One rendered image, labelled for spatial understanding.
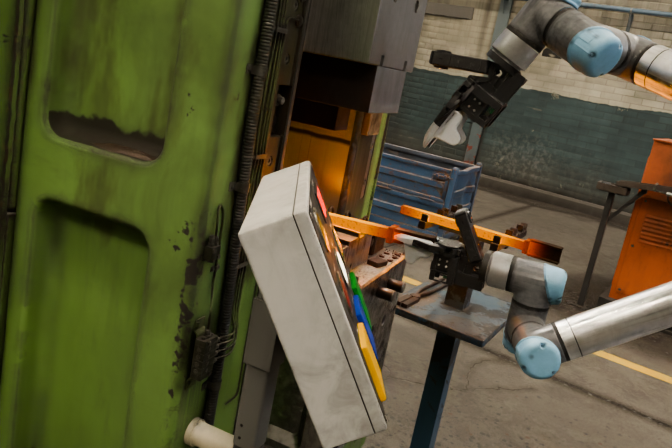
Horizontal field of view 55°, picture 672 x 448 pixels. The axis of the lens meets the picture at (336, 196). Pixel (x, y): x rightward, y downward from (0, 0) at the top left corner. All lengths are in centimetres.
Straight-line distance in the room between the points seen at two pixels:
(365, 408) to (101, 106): 80
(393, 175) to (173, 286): 427
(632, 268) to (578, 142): 434
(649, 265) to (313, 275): 432
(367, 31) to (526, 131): 806
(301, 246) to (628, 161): 837
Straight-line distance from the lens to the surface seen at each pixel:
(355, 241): 143
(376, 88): 132
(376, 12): 126
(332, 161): 172
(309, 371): 76
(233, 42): 109
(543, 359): 126
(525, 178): 928
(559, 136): 915
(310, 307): 73
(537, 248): 177
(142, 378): 129
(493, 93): 121
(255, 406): 96
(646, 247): 492
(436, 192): 524
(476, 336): 180
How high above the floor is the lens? 136
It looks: 12 degrees down
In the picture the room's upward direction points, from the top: 11 degrees clockwise
